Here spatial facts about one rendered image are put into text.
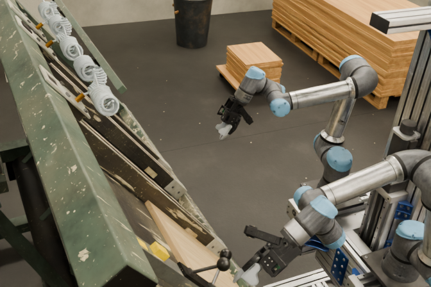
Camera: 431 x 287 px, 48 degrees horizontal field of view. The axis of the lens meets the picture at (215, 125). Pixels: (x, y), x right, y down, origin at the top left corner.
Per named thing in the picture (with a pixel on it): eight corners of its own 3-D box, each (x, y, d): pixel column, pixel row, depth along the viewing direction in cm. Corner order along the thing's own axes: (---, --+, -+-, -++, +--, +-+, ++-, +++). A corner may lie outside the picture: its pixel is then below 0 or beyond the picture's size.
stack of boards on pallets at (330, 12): (451, 96, 550) (474, 31, 508) (376, 110, 515) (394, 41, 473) (330, 20, 740) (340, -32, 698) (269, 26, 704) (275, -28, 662)
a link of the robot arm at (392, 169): (420, 131, 165) (288, 185, 159) (442, 150, 156) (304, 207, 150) (419, 156, 172) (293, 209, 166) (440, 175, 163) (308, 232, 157)
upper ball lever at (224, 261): (190, 282, 137) (233, 271, 132) (183, 277, 134) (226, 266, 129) (190, 270, 139) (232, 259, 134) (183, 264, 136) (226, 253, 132)
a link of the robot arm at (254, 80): (270, 77, 208) (253, 68, 204) (257, 98, 211) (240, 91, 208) (264, 70, 214) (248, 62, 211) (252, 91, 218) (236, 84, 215)
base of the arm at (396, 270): (402, 250, 206) (408, 233, 201) (427, 277, 195) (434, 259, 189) (372, 259, 201) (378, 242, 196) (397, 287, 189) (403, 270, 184)
